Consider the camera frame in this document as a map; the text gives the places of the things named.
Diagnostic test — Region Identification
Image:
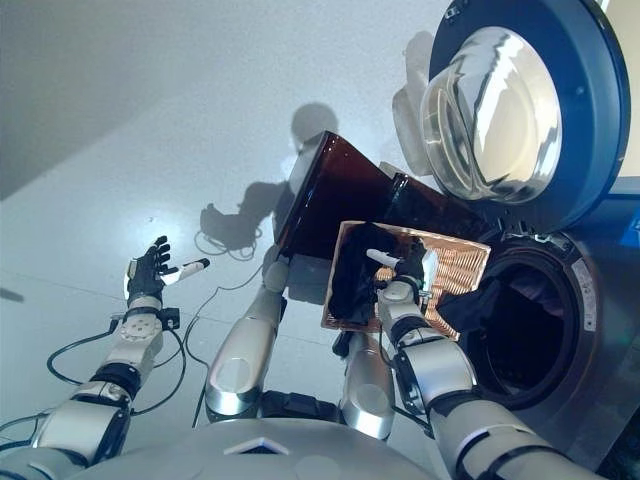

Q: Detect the silver right robot leg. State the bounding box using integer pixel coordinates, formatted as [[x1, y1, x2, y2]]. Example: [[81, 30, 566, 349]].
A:
[[333, 332, 396, 441]]

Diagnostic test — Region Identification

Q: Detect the grey drum washing machine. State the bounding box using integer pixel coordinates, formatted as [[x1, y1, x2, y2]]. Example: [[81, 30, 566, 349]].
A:
[[459, 189, 640, 476]]

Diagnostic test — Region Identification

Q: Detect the brown acrylic stool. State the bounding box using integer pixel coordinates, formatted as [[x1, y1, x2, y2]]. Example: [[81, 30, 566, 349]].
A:
[[273, 130, 501, 264]]

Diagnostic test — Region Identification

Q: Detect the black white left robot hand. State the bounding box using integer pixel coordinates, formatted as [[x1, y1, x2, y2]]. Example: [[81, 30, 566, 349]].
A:
[[124, 236, 211, 306]]

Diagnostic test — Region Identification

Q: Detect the white counter cabinet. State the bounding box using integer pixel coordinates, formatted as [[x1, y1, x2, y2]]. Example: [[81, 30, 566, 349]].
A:
[[602, 0, 640, 181]]

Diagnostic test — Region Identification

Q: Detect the grey robot torso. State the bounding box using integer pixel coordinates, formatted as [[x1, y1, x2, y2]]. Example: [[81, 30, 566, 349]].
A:
[[74, 389, 441, 480]]

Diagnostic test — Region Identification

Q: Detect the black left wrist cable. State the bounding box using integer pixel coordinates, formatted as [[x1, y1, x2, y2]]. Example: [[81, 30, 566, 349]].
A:
[[0, 319, 187, 451]]

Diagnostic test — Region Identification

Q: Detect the silver left robot leg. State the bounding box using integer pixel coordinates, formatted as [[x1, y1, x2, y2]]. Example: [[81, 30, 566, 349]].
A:
[[204, 262, 291, 419]]

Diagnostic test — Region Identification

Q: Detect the silver robot leg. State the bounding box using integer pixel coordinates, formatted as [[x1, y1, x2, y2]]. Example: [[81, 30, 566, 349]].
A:
[[333, 332, 396, 441], [204, 262, 291, 419]]

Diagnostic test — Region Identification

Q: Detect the thin grey floor cable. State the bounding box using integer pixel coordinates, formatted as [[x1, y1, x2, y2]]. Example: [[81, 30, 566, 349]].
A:
[[182, 264, 264, 429]]

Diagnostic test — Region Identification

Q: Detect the wicker laundry basket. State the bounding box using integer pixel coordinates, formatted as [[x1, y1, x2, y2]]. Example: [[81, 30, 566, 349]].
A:
[[321, 219, 492, 344]]

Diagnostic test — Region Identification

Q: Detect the round washing machine door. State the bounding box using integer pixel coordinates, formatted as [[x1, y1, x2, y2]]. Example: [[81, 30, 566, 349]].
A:
[[419, 0, 631, 234]]

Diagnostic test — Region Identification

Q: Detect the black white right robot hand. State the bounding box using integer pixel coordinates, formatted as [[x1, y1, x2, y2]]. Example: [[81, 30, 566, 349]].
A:
[[366, 238, 440, 297]]

